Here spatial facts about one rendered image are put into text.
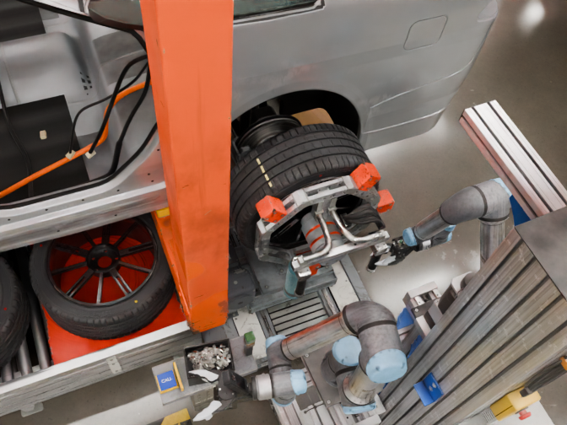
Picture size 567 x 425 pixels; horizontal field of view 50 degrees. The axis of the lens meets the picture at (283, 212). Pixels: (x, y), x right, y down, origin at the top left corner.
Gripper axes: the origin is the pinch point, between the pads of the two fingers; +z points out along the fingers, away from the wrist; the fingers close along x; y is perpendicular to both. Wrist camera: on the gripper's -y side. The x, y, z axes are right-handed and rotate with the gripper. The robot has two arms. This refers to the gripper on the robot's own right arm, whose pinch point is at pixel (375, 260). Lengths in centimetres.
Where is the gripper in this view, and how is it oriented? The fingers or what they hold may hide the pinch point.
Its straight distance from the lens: 262.4
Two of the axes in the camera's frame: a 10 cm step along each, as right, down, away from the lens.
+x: 3.9, 8.0, -4.6
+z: -9.2, 2.9, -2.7
